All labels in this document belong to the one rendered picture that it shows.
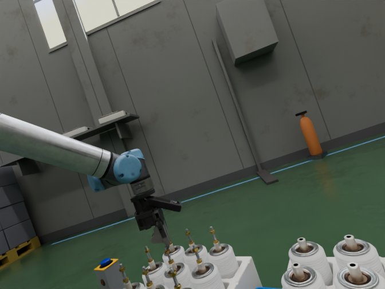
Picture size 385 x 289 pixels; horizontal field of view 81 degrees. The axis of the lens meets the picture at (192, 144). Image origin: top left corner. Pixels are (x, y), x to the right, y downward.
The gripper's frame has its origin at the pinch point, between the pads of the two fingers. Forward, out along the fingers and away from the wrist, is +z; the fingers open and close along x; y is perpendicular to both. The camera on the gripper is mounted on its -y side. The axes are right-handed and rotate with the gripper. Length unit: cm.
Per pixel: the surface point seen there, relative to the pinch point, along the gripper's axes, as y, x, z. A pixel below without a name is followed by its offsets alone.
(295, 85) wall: -184, -214, -59
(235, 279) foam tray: -17.6, 5.9, 16.5
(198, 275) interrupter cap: -7.1, 9.4, 9.0
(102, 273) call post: 29.3, -7.2, 4.5
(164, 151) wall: 14, -248, -36
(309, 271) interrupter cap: -35.1, 25.4, 9.1
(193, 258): -5.5, -4.6, 10.2
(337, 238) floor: -70, -25, 35
